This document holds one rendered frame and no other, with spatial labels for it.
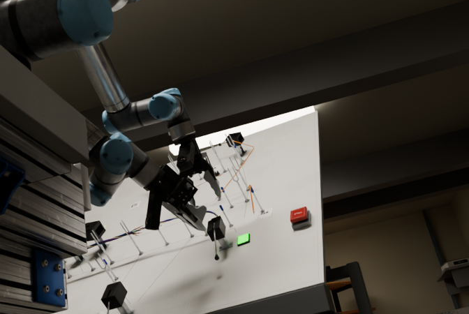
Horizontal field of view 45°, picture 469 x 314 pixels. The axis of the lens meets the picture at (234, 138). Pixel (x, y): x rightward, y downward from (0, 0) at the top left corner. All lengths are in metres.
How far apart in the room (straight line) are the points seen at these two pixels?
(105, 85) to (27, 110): 0.88
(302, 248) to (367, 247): 7.41
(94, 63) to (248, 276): 0.71
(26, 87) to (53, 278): 0.40
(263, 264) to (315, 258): 0.16
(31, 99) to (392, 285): 8.36
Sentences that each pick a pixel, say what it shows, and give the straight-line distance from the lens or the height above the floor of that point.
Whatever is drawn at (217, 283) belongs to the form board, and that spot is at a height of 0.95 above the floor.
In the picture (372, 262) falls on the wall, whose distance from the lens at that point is 8.96.
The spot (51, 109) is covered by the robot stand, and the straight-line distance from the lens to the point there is 0.78.
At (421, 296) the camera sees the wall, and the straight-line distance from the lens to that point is 8.92.
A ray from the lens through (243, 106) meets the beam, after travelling 3.70.
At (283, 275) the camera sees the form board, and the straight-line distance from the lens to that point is 1.55.
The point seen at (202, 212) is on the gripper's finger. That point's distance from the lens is 1.58.
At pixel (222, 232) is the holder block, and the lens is 1.70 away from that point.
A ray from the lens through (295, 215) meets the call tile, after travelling 1.68.
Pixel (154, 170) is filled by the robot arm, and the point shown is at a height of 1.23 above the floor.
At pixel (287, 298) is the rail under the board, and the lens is 1.48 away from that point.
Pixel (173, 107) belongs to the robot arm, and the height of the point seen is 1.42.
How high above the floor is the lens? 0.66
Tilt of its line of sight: 24 degrees up
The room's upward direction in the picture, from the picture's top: 12 degrees counter-clockwise
